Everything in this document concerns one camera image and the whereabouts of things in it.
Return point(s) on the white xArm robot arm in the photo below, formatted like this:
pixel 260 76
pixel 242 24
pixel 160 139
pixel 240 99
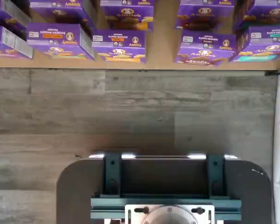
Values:
pixel 168 217

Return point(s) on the particle board shelf with Annie's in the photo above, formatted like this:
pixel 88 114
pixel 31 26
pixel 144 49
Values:
pixel 163 35

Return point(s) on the shiny metal crossbar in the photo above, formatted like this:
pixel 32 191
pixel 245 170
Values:
pixel 161 156

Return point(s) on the white metal mounting plate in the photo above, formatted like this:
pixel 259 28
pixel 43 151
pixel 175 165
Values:
pixel 130 218

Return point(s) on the black rounded base plate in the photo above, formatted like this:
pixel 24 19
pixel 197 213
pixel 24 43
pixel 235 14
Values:
pixel 79 191

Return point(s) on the teal aluminium mount frame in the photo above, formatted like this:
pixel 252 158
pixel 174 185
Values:
pixel 102 205

